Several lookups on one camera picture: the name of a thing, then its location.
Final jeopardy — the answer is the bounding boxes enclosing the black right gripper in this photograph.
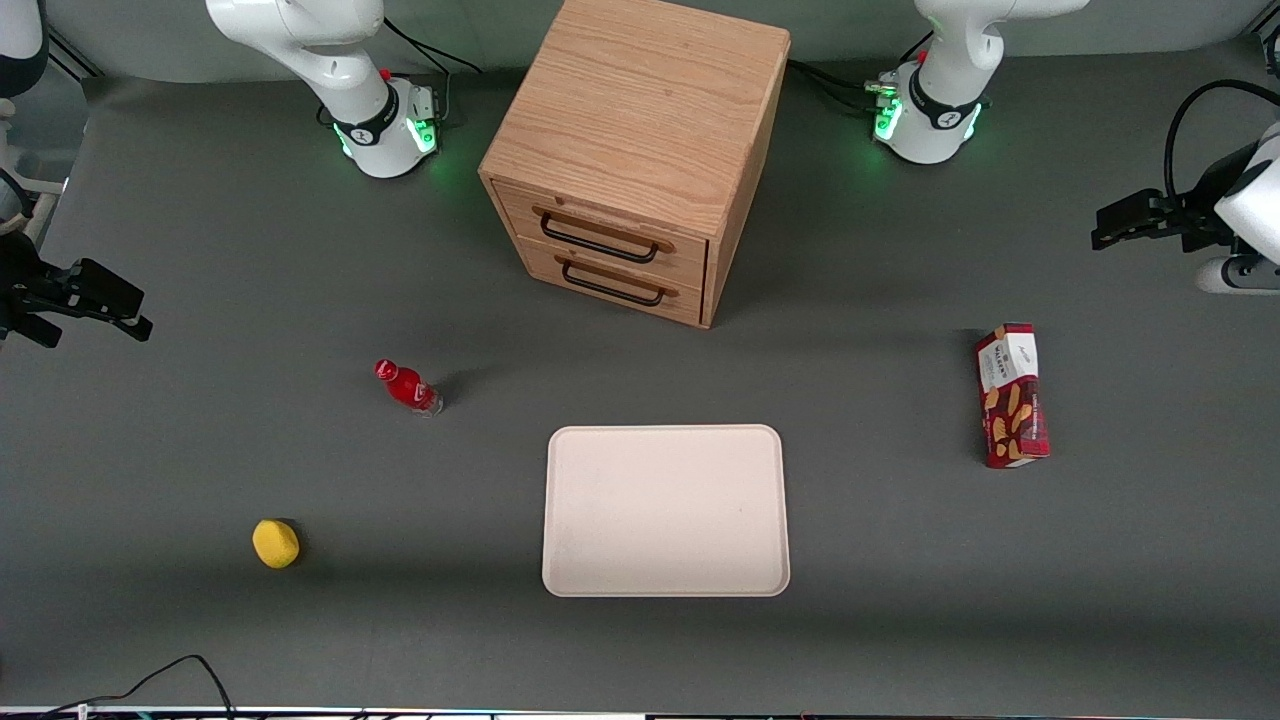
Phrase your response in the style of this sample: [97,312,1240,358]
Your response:
[0,233,154,350]

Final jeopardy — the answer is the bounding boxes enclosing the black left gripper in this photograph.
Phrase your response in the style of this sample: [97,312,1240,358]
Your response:
[1091,185,1239,254]

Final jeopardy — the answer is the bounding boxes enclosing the red cookie box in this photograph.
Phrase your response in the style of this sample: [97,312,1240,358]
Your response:
[974,322,1053,470]

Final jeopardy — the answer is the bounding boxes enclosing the beige plastic tray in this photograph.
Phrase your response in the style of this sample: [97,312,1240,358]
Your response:
[541,424,792,599]

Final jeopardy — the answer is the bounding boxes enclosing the yellow lemon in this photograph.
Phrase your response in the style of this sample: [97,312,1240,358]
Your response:
[251,518,301,570]

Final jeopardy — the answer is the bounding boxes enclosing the red soda bottle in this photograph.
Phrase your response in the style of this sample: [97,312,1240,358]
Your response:
[373,358,444,418]

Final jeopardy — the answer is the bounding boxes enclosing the wooden drawer cabinet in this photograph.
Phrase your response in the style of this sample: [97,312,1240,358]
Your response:
[478,0,792,330]

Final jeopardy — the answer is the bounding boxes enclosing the wooden drawer without notch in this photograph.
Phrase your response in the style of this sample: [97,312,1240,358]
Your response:
[518,238,706,328]

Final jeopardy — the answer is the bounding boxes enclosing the wooden drawer with notch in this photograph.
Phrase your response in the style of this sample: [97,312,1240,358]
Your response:
[492,180,710,292]

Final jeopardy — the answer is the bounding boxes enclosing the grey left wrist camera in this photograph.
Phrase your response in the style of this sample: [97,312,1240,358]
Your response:
[1195,254,1280,296]

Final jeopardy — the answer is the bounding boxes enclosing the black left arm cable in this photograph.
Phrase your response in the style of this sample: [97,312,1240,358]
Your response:
[1163,78,1263,201]

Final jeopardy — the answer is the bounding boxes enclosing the black left base cables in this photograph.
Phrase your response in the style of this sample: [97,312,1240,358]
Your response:
[787,30,936,116]

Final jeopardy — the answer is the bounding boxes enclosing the black base cables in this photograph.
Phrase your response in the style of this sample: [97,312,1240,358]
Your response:
[383,16,483,129]
[787,30,936,116]

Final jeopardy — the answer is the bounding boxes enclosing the black loose table cable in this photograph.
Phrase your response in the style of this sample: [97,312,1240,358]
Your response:
[40,654,237,720]

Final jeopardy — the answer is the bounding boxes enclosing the black right base cables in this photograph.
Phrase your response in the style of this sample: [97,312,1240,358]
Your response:
[383,16,483,129]

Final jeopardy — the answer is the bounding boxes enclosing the black handle short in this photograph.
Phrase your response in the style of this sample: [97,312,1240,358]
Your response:
[554,255,680,308]

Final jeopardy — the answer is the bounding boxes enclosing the black handle long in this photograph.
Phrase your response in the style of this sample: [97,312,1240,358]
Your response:
[532,204,676,266]

